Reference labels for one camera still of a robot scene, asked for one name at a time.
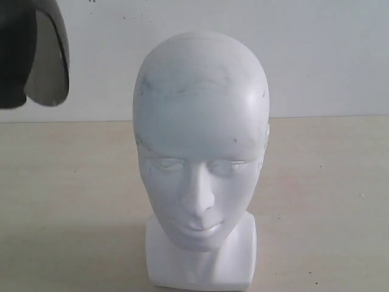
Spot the black helmet with tinted visor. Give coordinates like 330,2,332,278
1,1,70,110

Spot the white mannequin head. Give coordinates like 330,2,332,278
133,32,270,277

